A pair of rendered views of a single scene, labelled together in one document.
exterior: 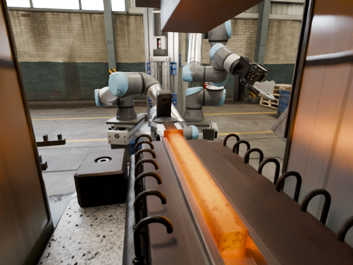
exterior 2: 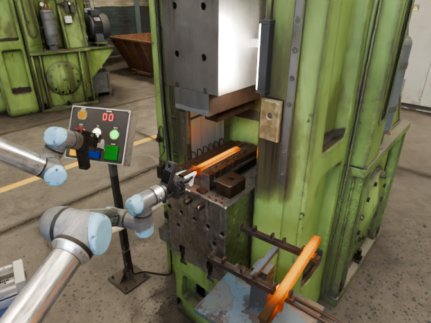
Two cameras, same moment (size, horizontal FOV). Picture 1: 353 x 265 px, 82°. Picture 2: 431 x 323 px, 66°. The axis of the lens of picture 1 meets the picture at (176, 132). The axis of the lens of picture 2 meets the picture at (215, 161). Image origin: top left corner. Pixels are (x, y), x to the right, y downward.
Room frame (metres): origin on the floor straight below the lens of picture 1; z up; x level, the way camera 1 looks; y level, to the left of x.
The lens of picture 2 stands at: (1.26, 1.12, 1.72)
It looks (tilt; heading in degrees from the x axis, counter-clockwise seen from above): 26 degrees down; 231
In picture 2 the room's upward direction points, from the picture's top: straight up
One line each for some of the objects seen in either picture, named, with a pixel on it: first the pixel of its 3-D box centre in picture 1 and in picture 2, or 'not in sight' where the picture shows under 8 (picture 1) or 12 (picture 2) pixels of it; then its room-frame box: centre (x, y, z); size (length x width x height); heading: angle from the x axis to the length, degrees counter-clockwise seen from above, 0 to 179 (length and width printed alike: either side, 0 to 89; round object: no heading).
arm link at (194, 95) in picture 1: (195, 97); not in sight; (1.41, -0.13, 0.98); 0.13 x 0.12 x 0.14; 84
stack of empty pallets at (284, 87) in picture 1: (281, 95); not in sight; (7.02, -3.60, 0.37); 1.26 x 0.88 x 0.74; 8
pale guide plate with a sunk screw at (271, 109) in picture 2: not in sight; (270, 120); (0.28, 0.27, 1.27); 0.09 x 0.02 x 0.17; 101
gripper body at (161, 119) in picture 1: (164, 129); (170, 188); (0.63, 0.04, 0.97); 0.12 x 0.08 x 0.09; 11
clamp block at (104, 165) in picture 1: (104, 174); (231, 184); (0.37, 0.15, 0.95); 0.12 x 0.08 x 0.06; 11
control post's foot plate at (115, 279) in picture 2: not in sight; (128, 273); (0.65, -0.55, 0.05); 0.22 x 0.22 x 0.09; 11
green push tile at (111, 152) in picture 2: not in sight; (111, 152); (0.70, -0.40, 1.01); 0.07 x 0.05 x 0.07; 126
